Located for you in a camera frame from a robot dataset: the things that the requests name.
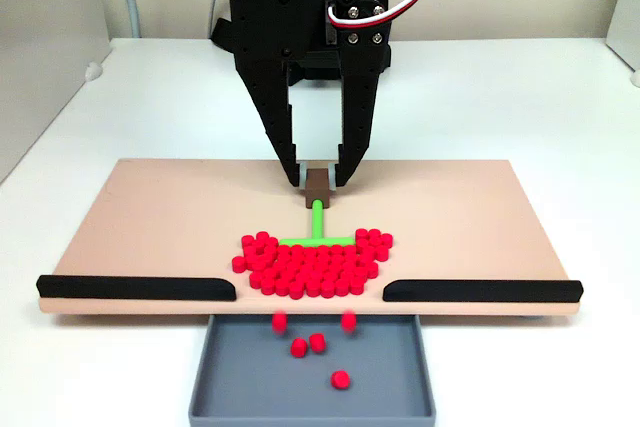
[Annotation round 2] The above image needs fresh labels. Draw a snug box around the green T pusher brown block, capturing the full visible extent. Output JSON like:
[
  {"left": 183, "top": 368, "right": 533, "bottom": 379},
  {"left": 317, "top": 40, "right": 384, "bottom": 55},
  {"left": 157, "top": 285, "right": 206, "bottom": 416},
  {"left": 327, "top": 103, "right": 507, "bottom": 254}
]
[{"left": 278, "top": 166, "right": 356, "bottom": 249}]

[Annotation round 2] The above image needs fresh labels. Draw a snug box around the black strap clamp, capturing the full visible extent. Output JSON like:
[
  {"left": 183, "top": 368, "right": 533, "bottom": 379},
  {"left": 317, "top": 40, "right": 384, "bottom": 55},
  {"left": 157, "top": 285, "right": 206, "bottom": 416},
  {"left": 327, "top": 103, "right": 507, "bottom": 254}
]
[{"left": 209, "top": 17, "right": 237, "bottom": 56}]

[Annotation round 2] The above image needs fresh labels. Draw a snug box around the thin light grey cable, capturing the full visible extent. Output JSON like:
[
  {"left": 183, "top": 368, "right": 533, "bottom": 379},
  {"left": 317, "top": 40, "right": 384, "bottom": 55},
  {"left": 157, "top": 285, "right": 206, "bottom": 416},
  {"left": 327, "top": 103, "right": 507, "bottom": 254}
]
[{"left": 208, "top": 0, "right": 232, "bottom": 39}]

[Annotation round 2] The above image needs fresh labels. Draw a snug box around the pile of red granules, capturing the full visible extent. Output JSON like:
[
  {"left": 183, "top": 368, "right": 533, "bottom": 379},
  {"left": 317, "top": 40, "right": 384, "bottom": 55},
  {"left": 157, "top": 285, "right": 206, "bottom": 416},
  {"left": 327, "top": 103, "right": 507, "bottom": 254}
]
[{"left": 231, "top": 228, "right": 394, "bottom": 300}]

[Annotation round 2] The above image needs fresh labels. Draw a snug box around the grey shallow tray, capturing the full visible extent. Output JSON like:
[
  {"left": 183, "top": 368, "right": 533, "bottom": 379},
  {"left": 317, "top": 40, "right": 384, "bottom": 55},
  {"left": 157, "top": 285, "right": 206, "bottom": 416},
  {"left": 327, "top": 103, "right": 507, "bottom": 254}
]
[{"left": 188, "top": 313, "right": 437, "bottom": 427}]

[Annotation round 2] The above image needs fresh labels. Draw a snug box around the beige flat board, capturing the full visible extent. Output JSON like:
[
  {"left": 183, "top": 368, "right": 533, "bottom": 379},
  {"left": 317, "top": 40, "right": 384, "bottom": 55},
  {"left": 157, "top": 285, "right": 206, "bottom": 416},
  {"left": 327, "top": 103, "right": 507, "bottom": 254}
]
[{"left": 37, "top": 158, "right": 584, "bottom": 321}]

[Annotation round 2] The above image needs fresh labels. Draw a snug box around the black foam barrier strip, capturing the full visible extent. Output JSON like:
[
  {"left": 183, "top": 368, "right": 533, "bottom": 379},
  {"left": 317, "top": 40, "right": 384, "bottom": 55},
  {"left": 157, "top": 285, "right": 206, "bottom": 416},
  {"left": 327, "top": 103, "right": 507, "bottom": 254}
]
[
  {"left": 35, "top": 274, "right": 238, "bottom": 304},
  {"left": 382, "top": 278, "right": 585, "bottom": 305}
]

